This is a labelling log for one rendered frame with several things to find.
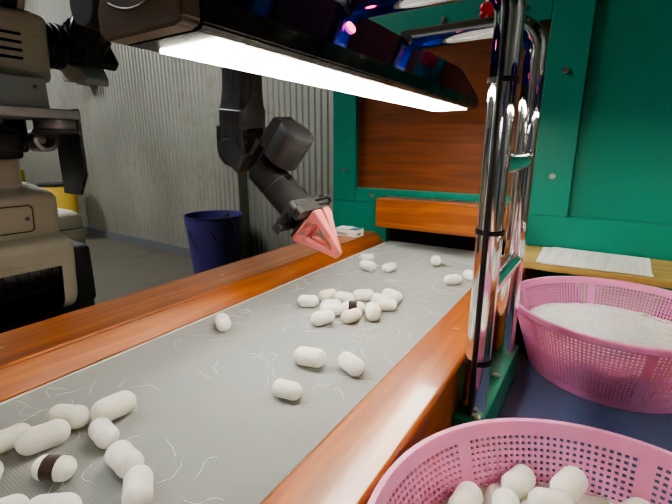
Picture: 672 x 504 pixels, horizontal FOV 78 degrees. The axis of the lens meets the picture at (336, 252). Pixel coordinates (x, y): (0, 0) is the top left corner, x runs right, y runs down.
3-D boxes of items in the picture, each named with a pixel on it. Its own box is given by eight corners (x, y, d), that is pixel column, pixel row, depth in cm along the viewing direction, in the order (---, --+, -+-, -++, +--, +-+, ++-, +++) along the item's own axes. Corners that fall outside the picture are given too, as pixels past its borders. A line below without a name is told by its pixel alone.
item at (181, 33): (97, 41, 26) (80, -92, 24) (434, 112, 77) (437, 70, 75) (178, 21, 22) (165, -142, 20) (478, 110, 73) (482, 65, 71)
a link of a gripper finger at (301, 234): (366, 235, 67) (329, 195, 70) (343, 244, 62) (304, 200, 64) (343, 262, 71) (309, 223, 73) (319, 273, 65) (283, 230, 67)
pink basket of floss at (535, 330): (595, 446, 43) (610, 363, 40) (471, 335, 68) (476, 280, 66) (801, 418, 47) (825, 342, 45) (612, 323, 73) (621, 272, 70)
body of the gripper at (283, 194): (335, 201, 70) (307, 171, 71) (297, 209, 61) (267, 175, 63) (315, 227, 73) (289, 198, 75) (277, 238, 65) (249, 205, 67)
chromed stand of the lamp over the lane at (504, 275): (320, 399, 51) (316, -10, 40) (390, 338, 67) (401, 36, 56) (478, 461, 41) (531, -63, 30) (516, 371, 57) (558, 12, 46)
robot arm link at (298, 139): (251, 147, 76) (216, 150, 69) (279, 94, 70) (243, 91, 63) (293, 192, 74) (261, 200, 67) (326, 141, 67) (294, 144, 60)
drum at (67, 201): (91, 237, 463) (83, 182, 448) (54, 244, 433) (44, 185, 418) (75, 234, 483) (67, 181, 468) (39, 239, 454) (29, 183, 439)
